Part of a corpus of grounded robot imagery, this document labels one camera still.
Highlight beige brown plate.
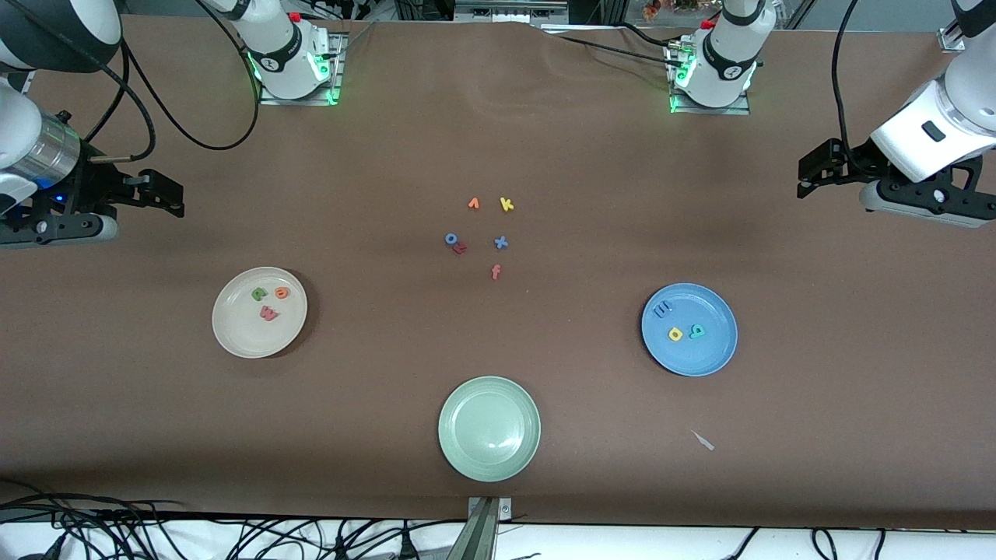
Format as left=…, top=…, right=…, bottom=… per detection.
left=212, top=267, right=308, bottom=359

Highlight blue plate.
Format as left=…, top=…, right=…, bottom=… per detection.
left=641, top=282, right=738, bottom=378

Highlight dried reddish flowers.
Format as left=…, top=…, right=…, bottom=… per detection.
left=642, top=0, right=721, bottom=20

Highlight brown table cover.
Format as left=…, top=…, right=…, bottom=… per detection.
left=0, top=12, right=996, bottom=530

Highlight pale green plate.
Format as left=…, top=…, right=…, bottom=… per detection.
left=437, top=376, right=542, bottom=483

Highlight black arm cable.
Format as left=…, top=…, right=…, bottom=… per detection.
left=831, top=0, right=872, bottom=176
left=23, top=0, right=261, bottom=164

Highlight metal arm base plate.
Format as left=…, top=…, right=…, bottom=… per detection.
left=258, top=31, right=344, bottom=107
left=668, top=40, right=752, bottom=116

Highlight thin black table cable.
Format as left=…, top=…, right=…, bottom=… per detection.
left=617, top=22, right=679, bottom=51
left=556, top=33, right=682, bottom=67

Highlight black cable tangle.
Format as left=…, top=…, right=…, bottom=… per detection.
left=0, top=478, right=468, bottom=560

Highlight aluminium frame bar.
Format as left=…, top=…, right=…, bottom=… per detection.
left=454, top=0, right=569, bottom=23

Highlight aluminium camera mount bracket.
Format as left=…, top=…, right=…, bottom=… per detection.
left=447, top=496, right=514, bottom=560

